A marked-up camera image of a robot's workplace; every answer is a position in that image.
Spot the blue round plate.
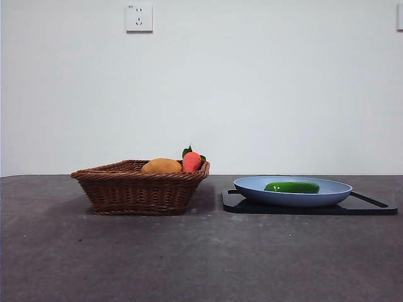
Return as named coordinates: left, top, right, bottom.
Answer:
left=233, top=176, right=353, bottom=208

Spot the black rectangular cutting board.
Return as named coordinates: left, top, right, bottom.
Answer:
left=221, top=188, right=399, bottom=216

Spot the yellow-brown potato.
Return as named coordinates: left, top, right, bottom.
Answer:
left=141, top=157, right=183, bottom=174

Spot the orange carrot with green leaves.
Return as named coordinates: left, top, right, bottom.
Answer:
left=181, top=144, right=207, bottom=172

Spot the green pepper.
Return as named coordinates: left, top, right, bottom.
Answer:
left=263, top=181, right=321, bottom=194

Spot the white wall socket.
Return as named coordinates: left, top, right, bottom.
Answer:
left=125, top=3, right=154, bottom=33

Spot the brown wicker basket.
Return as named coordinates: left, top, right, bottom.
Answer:
left=70, top=159, right=211, bottom=216

